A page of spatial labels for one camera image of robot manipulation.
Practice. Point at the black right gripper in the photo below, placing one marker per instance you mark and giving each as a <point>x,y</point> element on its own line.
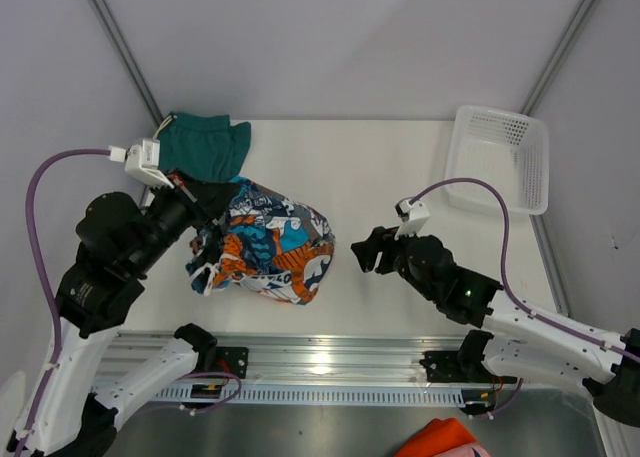
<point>388,256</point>

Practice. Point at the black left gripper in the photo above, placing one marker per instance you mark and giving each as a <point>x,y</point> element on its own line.
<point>198,203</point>

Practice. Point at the teal green shorts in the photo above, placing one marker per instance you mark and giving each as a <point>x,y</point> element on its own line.
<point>208,149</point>

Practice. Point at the patterned blue orange shorts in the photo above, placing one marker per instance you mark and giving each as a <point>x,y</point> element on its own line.
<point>266,243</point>

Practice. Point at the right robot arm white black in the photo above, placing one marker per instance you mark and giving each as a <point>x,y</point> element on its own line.
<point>507,341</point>

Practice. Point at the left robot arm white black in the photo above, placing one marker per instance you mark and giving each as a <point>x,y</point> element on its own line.
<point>65,417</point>

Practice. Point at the white plastic mesh basket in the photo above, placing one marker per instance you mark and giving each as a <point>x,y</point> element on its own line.
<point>508,151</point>

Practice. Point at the orange cloth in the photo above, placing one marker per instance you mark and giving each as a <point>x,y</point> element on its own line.
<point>437,437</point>

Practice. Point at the pink cloth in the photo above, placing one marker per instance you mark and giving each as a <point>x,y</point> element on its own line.
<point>467,450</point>

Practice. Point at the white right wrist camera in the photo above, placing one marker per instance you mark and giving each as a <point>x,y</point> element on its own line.
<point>413,215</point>

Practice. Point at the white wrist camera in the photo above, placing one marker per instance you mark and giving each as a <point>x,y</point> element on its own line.
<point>141,161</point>
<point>413,215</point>

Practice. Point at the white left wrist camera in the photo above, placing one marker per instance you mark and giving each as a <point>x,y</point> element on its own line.
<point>141,161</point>

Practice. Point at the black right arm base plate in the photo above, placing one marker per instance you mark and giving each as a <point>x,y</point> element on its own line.
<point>446,366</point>

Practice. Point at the aluminium mounting rail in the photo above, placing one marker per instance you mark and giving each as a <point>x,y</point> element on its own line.
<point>335,360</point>

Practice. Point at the white slotted cable duct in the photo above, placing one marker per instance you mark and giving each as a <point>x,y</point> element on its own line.
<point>408,396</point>

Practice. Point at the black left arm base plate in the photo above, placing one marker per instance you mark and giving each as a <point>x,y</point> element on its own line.
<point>233,360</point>

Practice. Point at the left aluminium frame post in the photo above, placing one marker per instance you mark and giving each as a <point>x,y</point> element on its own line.
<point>117,38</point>

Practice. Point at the aluminium frame post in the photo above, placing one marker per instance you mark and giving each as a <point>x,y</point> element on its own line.
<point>117,38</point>
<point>553,65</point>

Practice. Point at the right aluminium frame post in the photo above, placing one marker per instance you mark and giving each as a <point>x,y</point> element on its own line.
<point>553,65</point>

